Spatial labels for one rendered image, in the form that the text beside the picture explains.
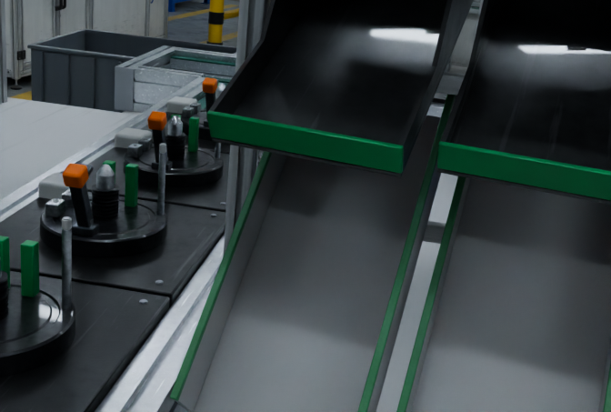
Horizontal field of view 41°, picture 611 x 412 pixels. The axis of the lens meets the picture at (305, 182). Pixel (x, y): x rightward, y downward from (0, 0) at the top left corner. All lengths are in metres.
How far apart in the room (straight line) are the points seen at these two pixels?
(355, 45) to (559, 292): 0.24
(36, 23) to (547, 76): 5.51
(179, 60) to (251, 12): 1.51
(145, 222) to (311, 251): 0.34
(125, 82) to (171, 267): 1.08
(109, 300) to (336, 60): 0.34
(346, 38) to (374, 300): 0.20
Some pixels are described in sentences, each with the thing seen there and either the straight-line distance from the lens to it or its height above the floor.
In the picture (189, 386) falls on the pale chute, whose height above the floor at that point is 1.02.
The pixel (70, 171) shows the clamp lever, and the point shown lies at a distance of 0.85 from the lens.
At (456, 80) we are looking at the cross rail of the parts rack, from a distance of 0.62.
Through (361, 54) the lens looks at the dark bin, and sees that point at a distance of 0.61.
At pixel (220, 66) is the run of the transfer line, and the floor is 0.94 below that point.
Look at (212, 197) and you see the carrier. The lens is 1.08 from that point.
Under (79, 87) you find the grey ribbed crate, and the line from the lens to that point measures 2.73.
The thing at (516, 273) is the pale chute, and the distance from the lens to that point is 0.64.
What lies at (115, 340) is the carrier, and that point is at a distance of 0.74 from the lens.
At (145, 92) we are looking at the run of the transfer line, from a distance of 1.90.
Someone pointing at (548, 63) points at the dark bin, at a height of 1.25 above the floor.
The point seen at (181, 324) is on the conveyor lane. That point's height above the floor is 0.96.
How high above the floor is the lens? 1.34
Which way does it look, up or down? 19 degrees down
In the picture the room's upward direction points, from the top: 6 degrees clockwise
